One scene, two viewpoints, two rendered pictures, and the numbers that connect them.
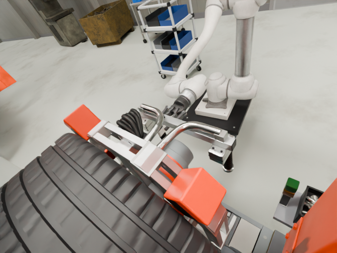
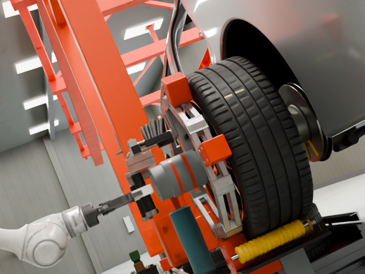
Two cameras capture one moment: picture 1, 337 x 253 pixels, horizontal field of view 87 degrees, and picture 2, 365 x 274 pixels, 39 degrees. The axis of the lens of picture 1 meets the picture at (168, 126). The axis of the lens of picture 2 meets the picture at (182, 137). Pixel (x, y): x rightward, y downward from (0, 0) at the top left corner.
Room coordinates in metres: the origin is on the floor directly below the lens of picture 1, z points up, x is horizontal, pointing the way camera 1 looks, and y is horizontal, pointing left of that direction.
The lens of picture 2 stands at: (2.08, 0.96, 0.70)
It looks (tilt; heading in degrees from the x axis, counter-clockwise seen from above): 8 degrees up; 206
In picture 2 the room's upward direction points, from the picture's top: 24 degrees counter-clockwise
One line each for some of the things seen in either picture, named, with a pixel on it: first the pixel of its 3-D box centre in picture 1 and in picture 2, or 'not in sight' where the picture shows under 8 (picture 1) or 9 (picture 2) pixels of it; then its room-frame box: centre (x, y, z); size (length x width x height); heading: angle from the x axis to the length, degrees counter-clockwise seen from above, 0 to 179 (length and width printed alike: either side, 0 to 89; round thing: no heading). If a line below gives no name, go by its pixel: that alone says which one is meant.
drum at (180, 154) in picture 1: (165, 168); (180, 174); (0.38, 0.07, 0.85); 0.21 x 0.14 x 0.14; 126
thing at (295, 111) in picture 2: not in sight; (295, 124); (0.09, 0.46, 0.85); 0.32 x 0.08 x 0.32; 36
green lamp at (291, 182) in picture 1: (292, 184); (134, 255); (0.22, -0.37, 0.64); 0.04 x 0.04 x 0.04; 36
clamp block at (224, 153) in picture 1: (221, 147); (137, 175); (0.32, -0.13, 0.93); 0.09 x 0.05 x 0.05; 126
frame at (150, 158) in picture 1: (153, 184); (198, 166); (0.34, 0.13, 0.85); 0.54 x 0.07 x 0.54; 36
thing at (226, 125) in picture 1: (218, 117); not in sight; (1.16, -0.49, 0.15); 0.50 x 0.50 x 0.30; 43
